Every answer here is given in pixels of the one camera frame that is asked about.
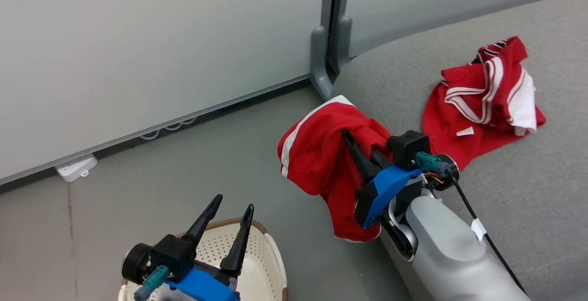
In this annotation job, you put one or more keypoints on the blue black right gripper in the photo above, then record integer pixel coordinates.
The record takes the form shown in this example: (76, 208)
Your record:
(386, 188)

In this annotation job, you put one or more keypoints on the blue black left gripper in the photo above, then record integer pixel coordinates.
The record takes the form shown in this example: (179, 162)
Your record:
(206, 287)

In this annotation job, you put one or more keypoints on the red garment white side stripe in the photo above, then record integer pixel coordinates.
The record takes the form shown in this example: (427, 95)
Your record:
(321, 154)

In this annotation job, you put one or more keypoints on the red striped basketball jersey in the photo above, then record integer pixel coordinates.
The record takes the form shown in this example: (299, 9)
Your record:
(464, 122)

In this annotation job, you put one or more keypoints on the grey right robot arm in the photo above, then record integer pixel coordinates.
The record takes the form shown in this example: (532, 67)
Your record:
(450, 255)

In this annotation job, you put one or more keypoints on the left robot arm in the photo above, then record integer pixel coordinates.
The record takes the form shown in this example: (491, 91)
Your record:
(135, 264)

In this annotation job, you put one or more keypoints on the grey fabric sofa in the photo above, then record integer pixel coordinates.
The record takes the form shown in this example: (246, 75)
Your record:
(528, 190)

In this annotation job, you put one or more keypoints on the cream perforated laundry basket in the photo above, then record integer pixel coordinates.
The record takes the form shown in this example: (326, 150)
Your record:
(262, 264)

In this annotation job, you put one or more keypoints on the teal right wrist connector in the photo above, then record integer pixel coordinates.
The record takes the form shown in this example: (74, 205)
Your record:
(429, 161)

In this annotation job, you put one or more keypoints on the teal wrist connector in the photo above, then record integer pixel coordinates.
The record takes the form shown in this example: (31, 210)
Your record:
(429, 161)
(154, 280)

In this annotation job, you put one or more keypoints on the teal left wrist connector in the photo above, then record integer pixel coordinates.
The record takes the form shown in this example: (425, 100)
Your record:
(154, 280)

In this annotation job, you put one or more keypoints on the grey partition foot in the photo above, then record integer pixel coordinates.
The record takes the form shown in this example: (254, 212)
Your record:
(319, 57)
(342, 43)

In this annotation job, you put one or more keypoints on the white power strip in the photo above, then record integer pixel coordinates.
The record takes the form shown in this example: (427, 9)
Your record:
(76, 167)

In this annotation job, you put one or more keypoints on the narrow white partition panel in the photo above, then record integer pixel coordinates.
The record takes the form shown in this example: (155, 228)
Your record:
(459, 2)

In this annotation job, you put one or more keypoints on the wide white partition panel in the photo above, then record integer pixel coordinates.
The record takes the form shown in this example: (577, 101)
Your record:
(138, 48)

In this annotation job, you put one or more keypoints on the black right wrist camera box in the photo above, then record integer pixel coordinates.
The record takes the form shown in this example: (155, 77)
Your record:
(409, 147)

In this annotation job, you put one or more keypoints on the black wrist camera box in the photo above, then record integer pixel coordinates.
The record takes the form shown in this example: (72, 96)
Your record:
(409, 147)
(174, 255)

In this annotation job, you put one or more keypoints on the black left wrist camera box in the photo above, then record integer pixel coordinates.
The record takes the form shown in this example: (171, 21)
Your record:
(174, 255)

